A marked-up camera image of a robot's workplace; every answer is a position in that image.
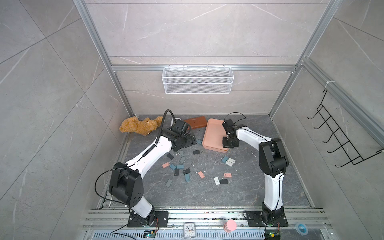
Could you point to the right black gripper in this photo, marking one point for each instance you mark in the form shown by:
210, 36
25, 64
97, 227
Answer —
225, 145

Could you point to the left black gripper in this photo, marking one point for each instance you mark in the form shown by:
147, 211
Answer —
189, 142

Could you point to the pink storage tray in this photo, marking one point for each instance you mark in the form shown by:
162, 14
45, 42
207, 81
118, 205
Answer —
213, 138

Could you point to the white eraser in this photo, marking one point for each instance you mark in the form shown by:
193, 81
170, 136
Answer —
217, 181
231, 161

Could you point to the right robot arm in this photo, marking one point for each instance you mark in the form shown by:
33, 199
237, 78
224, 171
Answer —
272, 162

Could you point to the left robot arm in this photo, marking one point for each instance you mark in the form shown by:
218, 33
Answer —
126, 184

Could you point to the teal eraser near tray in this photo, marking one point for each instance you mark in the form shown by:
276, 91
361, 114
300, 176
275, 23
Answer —
224, 159

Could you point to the pink eraser left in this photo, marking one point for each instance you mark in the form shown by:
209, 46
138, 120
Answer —
165, 165

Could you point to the black eraser front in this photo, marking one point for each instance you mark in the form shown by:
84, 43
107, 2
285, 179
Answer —
223, 182

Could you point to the white eraser front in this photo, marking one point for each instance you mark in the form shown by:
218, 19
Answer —
217, 181

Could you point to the pink eraser centre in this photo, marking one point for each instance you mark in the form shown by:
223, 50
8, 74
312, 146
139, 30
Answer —
201, 174

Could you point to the grey eraser front left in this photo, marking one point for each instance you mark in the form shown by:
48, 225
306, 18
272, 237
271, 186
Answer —
169, 182

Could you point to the brown leather case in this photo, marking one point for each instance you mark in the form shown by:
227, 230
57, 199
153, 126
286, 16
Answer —
197, 122

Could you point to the brown teddy bear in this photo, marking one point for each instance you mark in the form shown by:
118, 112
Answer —
133, 125

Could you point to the pink round cap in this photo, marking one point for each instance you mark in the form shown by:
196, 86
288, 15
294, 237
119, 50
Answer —
230, 226

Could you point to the small analog clock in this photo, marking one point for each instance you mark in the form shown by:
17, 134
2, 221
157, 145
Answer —
189, 230

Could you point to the blue tape roll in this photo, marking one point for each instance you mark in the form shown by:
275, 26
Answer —
302, 229

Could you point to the white wire mesh basket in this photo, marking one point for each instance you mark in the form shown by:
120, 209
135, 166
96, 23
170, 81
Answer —
197, 80

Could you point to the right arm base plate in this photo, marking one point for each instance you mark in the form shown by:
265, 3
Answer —
266, 218

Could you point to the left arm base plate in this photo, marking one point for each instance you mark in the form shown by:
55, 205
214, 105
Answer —
154, 219

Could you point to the black wire hook rack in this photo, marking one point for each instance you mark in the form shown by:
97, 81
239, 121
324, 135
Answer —
354, 157

